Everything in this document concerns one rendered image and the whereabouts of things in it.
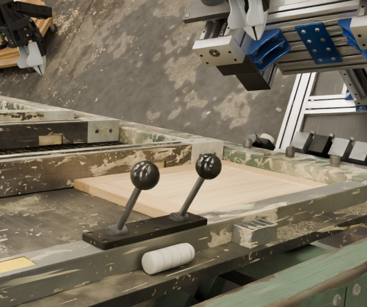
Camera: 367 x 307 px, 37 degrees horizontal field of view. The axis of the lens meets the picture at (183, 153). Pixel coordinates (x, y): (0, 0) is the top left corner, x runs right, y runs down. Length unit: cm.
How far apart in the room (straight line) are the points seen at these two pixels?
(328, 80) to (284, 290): 191
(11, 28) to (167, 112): 189
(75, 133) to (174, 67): 176
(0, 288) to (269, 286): 30
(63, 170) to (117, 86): 250
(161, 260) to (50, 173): 47
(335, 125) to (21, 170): 149
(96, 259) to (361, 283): 34
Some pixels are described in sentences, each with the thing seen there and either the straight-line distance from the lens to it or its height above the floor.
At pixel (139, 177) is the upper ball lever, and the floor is 154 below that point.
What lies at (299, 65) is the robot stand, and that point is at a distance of 185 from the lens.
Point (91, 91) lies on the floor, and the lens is 382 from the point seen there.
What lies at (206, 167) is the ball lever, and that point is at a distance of 77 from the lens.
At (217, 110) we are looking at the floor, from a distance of 298.
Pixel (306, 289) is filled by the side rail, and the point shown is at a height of 143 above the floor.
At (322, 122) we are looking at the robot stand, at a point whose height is 21.
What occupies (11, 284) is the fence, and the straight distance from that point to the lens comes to 67.
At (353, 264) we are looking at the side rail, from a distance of 74.
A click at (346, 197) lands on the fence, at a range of 121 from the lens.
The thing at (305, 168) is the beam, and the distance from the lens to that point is 137.
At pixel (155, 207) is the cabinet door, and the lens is 101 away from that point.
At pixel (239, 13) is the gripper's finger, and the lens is 101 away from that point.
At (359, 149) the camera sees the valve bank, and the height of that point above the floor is 76.
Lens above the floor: 198
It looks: 42 degrees down
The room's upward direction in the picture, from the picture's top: 46 degrees counter-clockwise
